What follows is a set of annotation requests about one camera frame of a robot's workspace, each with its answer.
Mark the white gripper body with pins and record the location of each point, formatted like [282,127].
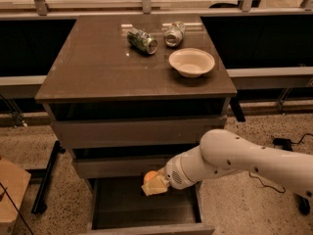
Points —
[172,173]

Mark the orange fruit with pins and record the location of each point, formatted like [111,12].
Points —
[149,175]

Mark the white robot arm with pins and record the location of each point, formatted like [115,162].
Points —
[222,153]

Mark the middle grey drawer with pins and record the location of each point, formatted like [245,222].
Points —
[119,167]

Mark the top grey drawer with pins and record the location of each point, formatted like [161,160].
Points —
[81,134]

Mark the bottom open grey drawer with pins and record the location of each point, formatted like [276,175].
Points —
[120,207]

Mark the grey drawer cabinet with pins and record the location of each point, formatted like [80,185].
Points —
[98,75]

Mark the white paper bowl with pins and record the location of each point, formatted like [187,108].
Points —
[191,62]

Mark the black left table leg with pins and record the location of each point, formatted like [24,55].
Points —
[39,205]

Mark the green crushed soda can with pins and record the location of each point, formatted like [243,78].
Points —
[142,41]

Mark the silver crushed soda can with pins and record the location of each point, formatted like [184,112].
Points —
[174,34]

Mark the brown cardboard box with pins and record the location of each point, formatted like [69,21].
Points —
[14,180]

